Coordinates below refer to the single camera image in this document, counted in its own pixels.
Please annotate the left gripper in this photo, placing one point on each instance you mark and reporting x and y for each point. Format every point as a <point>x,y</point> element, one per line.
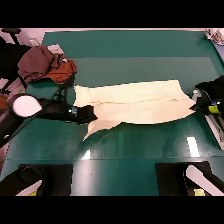
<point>83,114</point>

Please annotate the cream shirt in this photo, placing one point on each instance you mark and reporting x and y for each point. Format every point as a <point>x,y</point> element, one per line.
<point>143,103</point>

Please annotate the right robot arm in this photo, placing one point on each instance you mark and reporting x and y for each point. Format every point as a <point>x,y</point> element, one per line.
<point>213,90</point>

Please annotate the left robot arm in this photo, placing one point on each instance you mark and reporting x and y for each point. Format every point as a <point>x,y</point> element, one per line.
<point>25,106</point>

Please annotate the orange garment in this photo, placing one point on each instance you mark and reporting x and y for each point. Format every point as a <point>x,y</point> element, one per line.
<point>63,71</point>

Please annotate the maroon garment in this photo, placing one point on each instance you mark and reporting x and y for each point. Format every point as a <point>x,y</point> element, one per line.
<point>36,63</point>

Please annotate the pale grey garment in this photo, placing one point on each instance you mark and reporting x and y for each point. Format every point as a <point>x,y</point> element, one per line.
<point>56,49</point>

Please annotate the white garment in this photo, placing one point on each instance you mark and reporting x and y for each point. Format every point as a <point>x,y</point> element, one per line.
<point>216,35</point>

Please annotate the silver frame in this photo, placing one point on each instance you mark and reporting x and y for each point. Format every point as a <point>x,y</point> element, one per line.
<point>216,130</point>

